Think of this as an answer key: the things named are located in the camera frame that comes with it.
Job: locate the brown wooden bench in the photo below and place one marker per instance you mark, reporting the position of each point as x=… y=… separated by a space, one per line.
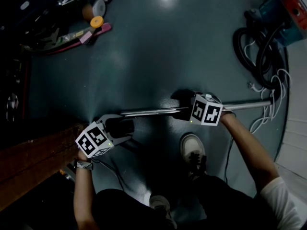
x=36 y=157

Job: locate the silver vacuum cleaner wand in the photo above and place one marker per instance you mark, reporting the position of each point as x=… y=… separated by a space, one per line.
x=244 y=105

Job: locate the person's right white shoe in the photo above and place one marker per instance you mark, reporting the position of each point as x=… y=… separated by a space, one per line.
x=193 y=150

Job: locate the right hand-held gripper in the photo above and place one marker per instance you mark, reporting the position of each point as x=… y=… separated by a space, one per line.
x=206 y=110

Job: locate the black trousers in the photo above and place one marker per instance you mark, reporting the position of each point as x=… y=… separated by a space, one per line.
x=216 y=207

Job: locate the person's left forearm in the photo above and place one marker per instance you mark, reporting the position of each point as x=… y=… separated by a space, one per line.
x=82 y=190

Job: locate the person's right forearm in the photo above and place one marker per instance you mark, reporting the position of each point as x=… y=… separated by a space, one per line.
x=249 y=147

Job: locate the teal and red vacuum cleaner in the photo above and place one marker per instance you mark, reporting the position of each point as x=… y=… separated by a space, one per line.
x=283 y=15

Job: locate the person's left white shoe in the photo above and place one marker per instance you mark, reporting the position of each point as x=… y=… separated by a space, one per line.
x=159 y=205

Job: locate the striped wristband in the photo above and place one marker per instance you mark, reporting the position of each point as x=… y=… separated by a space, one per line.
x=84 y=164

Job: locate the white tape roll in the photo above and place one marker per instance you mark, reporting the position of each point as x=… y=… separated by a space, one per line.
x=99 y=7

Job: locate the brown tape roll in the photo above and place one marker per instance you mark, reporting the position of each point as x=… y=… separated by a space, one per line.
x=87 y=11

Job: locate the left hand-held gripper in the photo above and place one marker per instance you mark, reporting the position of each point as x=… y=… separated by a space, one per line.
x=94 y=139

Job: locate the person's white shoe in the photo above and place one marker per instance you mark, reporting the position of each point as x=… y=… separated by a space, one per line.
x=193 y=150
x=159 y=205

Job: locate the pink block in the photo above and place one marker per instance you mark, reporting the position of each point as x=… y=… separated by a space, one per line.
x=85 y=37

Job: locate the white sleeve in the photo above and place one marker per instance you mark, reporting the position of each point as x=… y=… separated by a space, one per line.
x=283 y=205

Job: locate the orange tape roll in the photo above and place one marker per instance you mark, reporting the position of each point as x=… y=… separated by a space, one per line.
x=96 y=21

